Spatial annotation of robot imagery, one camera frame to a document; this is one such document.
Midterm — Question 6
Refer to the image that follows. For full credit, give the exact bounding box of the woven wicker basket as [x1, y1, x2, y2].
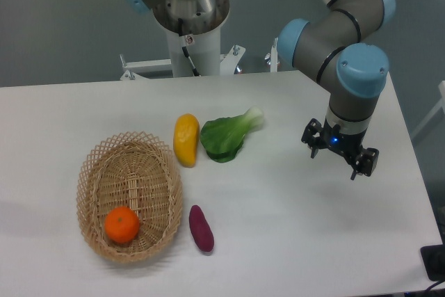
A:
[76, 131, 183, 264]

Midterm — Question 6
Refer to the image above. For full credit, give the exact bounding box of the black device at table edge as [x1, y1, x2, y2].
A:
[420, 244, 444, 281]

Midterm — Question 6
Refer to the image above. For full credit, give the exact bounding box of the yellow mango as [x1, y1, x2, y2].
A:
[173, 113, 200, 168]

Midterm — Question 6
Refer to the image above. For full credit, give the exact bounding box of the green bok choy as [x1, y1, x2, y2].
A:
[200, 106, 264, 163]

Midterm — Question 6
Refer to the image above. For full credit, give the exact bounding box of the white frame at right edge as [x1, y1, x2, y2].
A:
[410, 81, 444, 145]

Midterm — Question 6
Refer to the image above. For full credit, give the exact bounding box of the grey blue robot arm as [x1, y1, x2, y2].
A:
[127, 0, 396, 176]

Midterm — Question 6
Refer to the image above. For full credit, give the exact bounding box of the orange fruit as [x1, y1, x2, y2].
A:
[104, 207, 140, 244]

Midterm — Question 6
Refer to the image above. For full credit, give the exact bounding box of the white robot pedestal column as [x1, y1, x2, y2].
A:
[119, 0, 281, 81]

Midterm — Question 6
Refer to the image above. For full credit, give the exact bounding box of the purple sweet potato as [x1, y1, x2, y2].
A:
[188, 205, 215, 253]

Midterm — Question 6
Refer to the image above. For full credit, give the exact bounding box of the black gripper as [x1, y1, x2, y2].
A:
[301, 118, 379, 180]

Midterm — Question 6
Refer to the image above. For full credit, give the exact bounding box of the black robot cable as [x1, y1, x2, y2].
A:
[177, 17, 202, 77]

